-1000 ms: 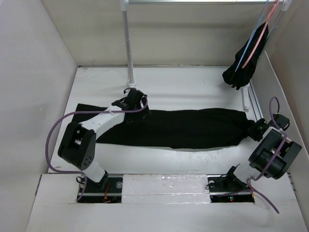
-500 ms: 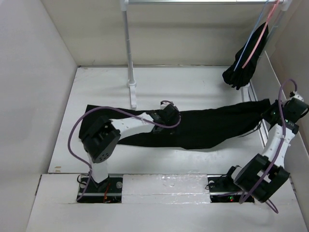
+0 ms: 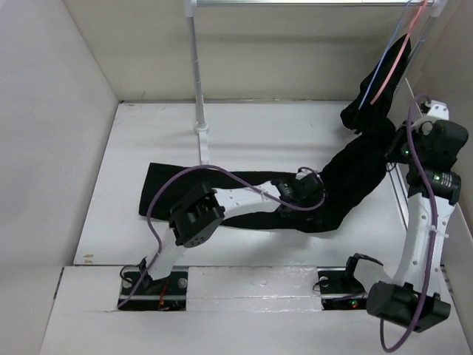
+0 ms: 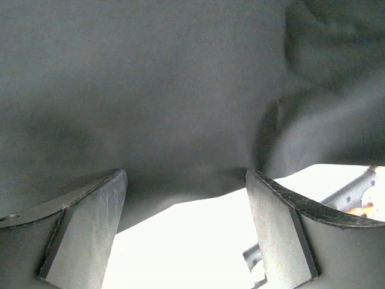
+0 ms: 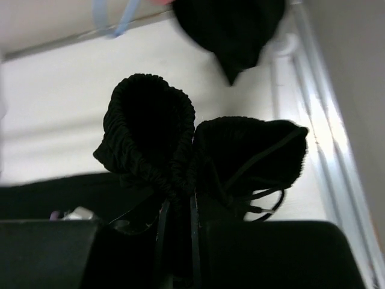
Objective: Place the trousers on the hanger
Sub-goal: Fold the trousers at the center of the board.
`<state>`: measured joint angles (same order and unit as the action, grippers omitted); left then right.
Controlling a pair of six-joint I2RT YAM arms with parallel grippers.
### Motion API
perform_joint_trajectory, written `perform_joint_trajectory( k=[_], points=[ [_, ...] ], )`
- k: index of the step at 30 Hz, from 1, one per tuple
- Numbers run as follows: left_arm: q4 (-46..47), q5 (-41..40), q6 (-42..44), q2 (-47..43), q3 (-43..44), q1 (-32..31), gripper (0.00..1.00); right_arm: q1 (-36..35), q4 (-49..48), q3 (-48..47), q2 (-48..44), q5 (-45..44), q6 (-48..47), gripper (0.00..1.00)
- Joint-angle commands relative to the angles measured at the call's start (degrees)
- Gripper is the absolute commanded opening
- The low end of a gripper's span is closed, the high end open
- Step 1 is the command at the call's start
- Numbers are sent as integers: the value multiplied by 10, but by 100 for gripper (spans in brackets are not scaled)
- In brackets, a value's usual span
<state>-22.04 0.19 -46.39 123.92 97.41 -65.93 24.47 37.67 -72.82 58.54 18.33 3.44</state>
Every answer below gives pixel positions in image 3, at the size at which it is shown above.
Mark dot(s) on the blue clothes hanger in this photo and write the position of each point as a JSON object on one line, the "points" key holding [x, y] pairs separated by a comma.
{"points": [[389, 44]]}

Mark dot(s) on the black trousers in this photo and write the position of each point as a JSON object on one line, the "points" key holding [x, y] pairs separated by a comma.
{"points": [[348, 178]]}

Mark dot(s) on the black garment on hanger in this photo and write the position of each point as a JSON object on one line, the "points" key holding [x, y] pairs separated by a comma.
{"points": [[370, 114]]}

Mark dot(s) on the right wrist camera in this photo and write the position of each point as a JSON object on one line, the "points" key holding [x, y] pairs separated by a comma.
{"points": [[433, 111]]}

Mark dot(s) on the silver clothes rack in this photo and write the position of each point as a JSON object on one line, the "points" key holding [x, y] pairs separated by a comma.
{"points": [[202, 128]]}

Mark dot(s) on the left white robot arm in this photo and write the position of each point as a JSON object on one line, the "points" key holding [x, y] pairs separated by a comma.
{"points": [[202, 209]]}

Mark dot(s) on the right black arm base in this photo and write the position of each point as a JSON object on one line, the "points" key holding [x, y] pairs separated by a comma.
{"points": [[339, 292]]}

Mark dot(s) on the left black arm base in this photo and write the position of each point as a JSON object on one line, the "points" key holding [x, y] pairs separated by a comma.
{"points": [[168, 294]]}

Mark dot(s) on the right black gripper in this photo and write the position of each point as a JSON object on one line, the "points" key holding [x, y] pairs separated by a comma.
{"points": [[402, 134]]}

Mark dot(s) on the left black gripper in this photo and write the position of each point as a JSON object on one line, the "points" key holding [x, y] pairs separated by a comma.
{"points": [[315, 199]]}

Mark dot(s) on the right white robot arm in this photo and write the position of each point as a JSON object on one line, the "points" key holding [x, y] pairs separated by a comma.
{"points": [[411, 299]]}

